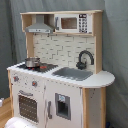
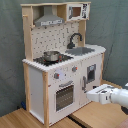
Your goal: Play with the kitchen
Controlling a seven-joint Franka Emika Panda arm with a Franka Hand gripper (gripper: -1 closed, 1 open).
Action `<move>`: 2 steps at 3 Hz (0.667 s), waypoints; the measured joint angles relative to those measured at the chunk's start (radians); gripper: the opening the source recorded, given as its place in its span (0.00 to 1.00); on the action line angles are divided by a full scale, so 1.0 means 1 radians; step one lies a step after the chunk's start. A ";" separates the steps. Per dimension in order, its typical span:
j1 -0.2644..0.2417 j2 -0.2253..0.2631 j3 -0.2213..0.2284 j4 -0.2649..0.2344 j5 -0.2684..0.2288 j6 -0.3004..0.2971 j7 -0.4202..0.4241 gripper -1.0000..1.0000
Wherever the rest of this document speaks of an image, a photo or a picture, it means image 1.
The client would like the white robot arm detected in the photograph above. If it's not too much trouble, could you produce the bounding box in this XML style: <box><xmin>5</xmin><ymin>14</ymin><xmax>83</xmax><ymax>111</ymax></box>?
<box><xmin>5</xmin><ymin>117</ymin><xmax>36</xmax><ymax>128</ymax></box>

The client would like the wooden toy kitchen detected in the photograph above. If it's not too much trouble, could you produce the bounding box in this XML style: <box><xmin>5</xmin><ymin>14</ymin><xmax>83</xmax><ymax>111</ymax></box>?
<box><xmin>8</xmin><ymin>10</ymin><xmax>115</xmax><ymax>128</ymax></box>

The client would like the grey toy sink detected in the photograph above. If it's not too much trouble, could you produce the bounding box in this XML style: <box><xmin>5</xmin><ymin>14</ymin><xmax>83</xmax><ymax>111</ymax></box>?
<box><xmin>53</xmin><ymin>67</ymin><xmax>92</xmax><ymax>81</ymax></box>

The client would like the black toy faucet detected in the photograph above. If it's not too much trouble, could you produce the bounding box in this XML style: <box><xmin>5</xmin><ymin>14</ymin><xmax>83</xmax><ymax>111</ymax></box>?
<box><xmin>76</xmin><ymin>50</ymin><xmax>94</xmax><ymax>70</ymax></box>

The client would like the black toy stovetop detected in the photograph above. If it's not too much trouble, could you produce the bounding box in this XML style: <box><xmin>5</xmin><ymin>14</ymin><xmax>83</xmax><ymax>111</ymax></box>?
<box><xmin>20</xmin><ymin>63</ymin><xmax>56</xmax><ymax>72</ymax></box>

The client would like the silver metal pot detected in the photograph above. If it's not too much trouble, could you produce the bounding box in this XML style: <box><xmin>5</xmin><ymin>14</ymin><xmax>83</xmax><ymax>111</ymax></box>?
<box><xmin>25</xmin><ymin>57</ymin><xmax>40</xmax><ymax>68</ymax></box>

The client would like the right red stove knob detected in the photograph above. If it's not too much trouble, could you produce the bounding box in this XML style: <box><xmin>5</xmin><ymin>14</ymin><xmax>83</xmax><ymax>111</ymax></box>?
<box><xmin>32</xmin><ymin>81</ymin><xmax>37</xmax><ymax>87</ymax></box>

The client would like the red stove knob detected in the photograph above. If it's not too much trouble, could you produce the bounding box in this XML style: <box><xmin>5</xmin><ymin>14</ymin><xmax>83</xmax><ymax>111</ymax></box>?
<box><xmin>32</xmin><ymin>81</ymin><xmax>37</xmax><ymax>87</ymax></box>
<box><xmin>13</xmin><ymin>76</ymin><xmax>19</xmax><ymax>82</ymax></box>

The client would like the white cabinet door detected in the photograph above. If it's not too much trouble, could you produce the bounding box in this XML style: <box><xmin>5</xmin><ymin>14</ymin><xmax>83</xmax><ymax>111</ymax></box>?
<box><xmin>45</xmin><ymin>82</ymin><xmax>81</xmax><ymax>128</ymax></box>

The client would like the white toy microwave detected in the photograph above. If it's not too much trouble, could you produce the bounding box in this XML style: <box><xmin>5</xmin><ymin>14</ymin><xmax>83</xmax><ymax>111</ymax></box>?
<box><xmin>55</xmin><ymin>14</ymin><xmax>92</xmax><ymax>33</ymax></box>

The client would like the grey range hood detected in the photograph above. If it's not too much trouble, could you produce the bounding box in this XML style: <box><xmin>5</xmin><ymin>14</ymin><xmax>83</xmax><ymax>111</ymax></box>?
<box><xmin>25</xmin><ymin>15</ymin><xmax>54</xmax><ymax>34</ymax></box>

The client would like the left red stove knob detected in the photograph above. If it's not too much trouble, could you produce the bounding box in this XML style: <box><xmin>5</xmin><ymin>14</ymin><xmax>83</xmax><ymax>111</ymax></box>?
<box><xmin>13</xmin><ymin>76</ymin><xmax>19</xmax><ymax>82</ymax></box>

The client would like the white oven door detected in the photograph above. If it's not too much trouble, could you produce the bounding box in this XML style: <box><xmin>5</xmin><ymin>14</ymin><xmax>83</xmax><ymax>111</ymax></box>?
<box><xmin>12</xmin><ymin>87</ymin><xmax>43</xmax><ymax>126</ymax></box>

